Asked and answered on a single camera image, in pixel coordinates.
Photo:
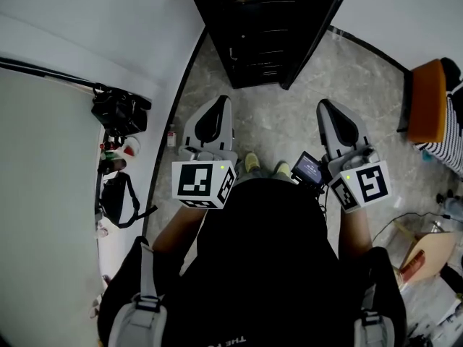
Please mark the person's yellow shoe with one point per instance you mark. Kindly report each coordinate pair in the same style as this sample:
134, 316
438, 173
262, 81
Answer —
252, 161
282, 168

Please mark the person's black shirt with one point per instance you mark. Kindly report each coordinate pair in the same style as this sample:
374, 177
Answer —
260, 266

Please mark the small black display device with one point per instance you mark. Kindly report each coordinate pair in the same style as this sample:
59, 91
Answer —
307, 166

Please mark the person's right forearm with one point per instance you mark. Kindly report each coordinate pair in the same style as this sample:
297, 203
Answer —
354, 233

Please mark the small clear bottle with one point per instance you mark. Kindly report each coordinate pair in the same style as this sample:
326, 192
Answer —
171, 137

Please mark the person's left yellow shoe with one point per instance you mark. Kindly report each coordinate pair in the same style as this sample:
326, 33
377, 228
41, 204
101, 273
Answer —
252, 161

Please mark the person's right yellow shoe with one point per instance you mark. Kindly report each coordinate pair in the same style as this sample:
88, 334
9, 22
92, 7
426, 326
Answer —
282, 168

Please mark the white papers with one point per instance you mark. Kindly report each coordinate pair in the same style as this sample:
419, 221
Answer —
427, 302

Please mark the red white cup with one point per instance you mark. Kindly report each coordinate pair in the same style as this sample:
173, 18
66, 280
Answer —
131, 146

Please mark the orange chair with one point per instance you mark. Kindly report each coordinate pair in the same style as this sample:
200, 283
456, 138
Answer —
428, 99

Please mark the person's left forearm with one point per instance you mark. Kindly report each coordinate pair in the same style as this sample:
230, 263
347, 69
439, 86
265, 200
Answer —
177, 230

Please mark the red book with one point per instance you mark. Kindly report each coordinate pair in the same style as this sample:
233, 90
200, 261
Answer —
412, 264

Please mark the black mini fridge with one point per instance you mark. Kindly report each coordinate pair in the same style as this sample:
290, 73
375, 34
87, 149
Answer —
271, 31

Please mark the cardboard sheet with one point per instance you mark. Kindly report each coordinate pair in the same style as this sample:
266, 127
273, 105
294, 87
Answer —
434, 251

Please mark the dark bottle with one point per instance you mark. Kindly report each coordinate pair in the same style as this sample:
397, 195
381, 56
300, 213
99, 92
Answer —
114, 165

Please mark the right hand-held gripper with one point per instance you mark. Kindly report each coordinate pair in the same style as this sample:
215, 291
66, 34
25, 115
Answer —
369, 186

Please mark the black white striped garment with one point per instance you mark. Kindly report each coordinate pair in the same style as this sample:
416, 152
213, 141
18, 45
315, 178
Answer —
454, 128

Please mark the person's blue jeans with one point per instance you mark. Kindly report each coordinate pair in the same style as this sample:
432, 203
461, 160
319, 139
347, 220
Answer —
253, 174

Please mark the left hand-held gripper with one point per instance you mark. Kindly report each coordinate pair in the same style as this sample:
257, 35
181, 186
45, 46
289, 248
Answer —
193, 181

